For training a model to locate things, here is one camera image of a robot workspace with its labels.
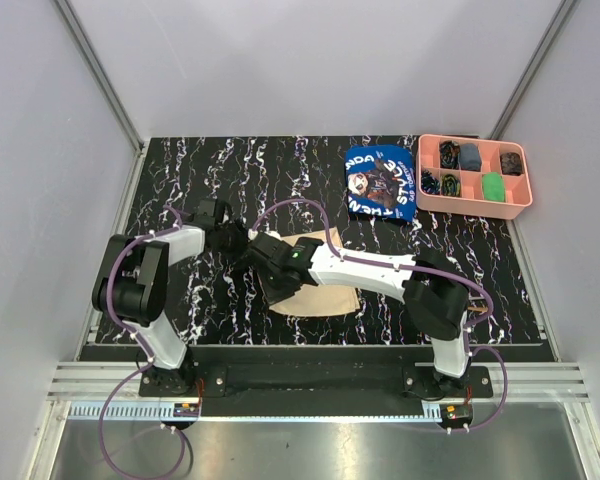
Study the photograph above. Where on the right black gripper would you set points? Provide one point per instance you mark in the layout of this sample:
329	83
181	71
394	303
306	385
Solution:
273	296

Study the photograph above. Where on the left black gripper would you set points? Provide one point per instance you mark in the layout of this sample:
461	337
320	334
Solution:
240	230

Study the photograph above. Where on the beige cloth napkin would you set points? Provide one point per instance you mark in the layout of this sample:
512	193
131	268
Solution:
314	301

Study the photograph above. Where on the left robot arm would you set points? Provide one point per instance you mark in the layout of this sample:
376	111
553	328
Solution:
131	284

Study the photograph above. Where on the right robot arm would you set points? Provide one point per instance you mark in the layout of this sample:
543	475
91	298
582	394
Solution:
435	299

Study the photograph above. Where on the black marble table mat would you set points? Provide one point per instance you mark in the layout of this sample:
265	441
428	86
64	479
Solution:
286	184

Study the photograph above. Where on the blue printed folded cloth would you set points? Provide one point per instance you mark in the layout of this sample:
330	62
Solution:
380	182

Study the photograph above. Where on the black patterned roll left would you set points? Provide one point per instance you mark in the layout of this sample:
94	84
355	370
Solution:
429	183

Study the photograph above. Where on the black yellow patterned roll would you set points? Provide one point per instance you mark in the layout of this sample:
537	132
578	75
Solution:
450	186

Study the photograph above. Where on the black patterned roll top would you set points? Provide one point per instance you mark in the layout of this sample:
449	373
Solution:
449	152

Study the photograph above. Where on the blue-grey rolled cloth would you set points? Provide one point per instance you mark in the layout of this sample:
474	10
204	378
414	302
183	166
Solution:
469	157

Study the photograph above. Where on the pink divided organizer tray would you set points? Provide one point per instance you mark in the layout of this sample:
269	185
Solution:
470	200

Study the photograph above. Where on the green rolled cloth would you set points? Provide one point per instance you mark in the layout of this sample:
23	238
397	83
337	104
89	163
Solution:
493	187

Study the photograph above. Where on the dark brown rolled cloth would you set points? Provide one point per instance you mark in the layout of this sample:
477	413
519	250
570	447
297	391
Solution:
511	164

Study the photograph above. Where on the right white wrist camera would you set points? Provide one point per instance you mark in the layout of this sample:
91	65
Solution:
253	234

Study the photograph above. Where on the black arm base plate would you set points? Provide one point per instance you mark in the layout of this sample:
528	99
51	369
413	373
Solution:
315	382

